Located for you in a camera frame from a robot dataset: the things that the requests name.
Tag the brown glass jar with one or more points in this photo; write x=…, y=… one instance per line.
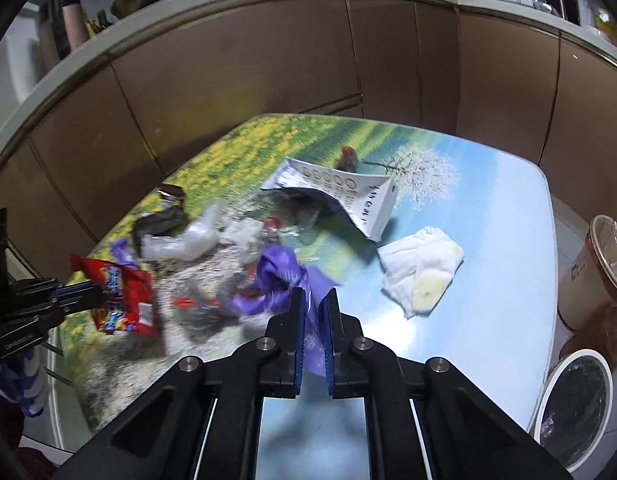
x=601, y=335

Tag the small purple wrapper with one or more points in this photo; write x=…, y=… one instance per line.
x=122, y=251

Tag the beige bucket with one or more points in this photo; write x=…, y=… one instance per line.
x=588, y=280

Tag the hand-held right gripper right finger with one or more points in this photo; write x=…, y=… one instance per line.
x=330, y=345

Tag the clear wrapper with red print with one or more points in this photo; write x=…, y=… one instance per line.
x=203, y=310

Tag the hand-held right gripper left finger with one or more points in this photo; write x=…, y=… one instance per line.
x=299, y=340

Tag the kitchen counter cabinet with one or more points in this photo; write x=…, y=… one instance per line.
x=288, y=55

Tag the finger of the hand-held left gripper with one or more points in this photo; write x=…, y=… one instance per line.
x=81, y=302
x=63, y=287

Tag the black snack wrapper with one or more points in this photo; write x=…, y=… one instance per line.
x=158, y=222

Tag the white and blue milk carton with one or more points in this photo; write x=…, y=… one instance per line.
x=348, y=195

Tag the folded white tissue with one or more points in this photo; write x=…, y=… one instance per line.
x=423, y=270

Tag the small red wrapper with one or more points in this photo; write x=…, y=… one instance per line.
x=348, y=157

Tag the brown and white wrapper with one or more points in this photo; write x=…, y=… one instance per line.
x=171, y=194

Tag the purple plastic wrapper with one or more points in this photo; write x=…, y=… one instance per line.
x=281, y=270

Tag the brown cylinder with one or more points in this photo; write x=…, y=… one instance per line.
x=74, y=25

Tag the white round trash can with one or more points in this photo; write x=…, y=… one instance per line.
x=576, y=410

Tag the crumpled white tissue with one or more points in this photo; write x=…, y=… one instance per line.
x=244, y=234

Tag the red snack packet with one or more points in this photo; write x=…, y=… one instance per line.
x=126, y=300

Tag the clear plastic bag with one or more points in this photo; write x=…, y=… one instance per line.
x=188, y=240

